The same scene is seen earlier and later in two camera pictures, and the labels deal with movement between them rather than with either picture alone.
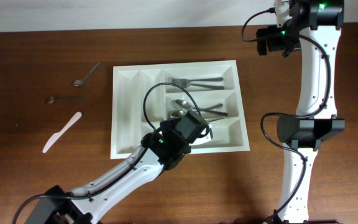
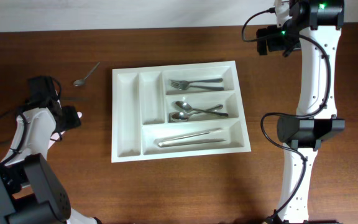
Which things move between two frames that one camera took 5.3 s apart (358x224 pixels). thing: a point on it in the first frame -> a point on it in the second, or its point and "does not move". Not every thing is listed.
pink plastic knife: (55, 137) does not move
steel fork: (183, 83) does not move
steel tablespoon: (180, 114) does not move
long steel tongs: (214, 118) -> (174, 142)
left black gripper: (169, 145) -> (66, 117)
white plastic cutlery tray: (143, 96) does not move
